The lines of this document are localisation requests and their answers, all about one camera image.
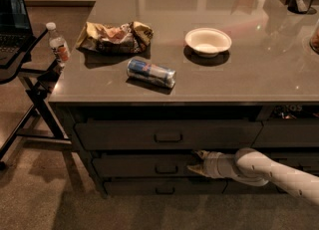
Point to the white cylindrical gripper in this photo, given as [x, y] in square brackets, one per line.
[212, 164]

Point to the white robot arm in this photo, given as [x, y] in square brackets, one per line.
[251, 167]

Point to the dark drawer cabinet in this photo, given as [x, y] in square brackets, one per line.
[151, 149]

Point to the snack packet in drawer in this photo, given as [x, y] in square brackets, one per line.
[295, 111]

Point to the blue silver energy drink can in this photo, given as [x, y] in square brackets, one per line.
[151, 73]

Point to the white paper bowl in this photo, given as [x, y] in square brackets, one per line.
[208, 42]

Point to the crumpled chip bag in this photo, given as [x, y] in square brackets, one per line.
[129, 38]

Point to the black laptop stand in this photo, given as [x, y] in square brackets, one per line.
[38, 84]

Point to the clear plastic water bottle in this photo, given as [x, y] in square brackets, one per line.
[58, 44]

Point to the black laptop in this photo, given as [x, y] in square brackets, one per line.
[16, 34]

